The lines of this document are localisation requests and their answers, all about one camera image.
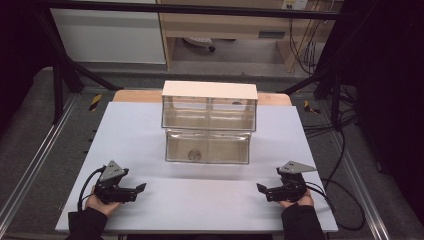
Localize black curtain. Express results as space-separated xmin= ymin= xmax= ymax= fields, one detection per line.
xmin=341 ymin=0 xmax=424 ymax=229
xmin=0 ymin=0 xmax=54 ymax=134

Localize white table board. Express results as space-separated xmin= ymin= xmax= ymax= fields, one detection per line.
xmin=54 ymin=101 xmax=339 ymax=234

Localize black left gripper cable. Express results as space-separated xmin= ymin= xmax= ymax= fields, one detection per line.
xmin=76 ymin=165 xmax=106 ymax=213

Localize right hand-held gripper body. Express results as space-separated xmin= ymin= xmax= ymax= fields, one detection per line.
xmin=273 ymin=160 xmax=318 ymax=203

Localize yellow black tape strip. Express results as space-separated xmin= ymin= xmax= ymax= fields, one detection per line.
xmin=88 ymin=93 xmax=103 ymax=112
xmin=303 ymin=99 xmax=321 ymax=116

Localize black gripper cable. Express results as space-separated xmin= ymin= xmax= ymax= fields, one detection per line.
xmin=304 ymin=179 xmax=367 ymax=232
xmin=76 ymin=165 xmax=106 ymax=213

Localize hanging black cable bundle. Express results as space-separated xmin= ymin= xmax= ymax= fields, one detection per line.
xmin=287 ymin=16 xmax=330 ymax=76

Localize office chair wheel base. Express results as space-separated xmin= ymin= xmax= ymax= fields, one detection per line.
xmin=182 ymin=36 xmax=217 ymax=53

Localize person's left hand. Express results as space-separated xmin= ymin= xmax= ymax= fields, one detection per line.
xmin=84 ymin=185 xmax=121 ymax=218

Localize black metal frame stand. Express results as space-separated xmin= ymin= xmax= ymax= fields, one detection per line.
xmin=33 ymin=6 xmax=125 ymax=125
xmin=280 ymin=0 xmax=379 ymax=132

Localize aluminium rail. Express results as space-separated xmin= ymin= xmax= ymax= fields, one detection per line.
xmin=328 ymin=128 xmax=392 ymax=240
xmin=0 ymin=94 xmax=80 ymax=228

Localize clear acrylic drawer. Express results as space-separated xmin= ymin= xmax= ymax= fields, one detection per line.
xmin=164 ymin=128 xmax=252 ymax=165

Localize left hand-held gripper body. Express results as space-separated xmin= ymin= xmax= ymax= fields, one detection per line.
xmin=94 ymin=160 xmax=134 ymax=205

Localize white wall socket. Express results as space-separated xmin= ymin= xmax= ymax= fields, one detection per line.
xmin=281 ymin=0 xmax=310 ymax=11

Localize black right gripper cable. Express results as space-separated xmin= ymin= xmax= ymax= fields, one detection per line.
xmin=304 ymin=179 xmax=367 ymax=232

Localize clear drawer cabinet white top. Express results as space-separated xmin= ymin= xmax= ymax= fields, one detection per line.
xmin=161 ymin=80 xmax=259 ymax=132

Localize black metal crossbar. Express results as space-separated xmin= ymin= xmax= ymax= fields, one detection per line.
xmin=33 ymin=0 xmax=342 ymax=21

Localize person's right hand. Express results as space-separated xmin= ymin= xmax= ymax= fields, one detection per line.
xmin=277 ymin=190 xmax=315 ymax=210

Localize black floor cables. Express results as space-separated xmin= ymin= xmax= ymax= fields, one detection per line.
xmin=301 ymin=84 xmax=360 ymax=189

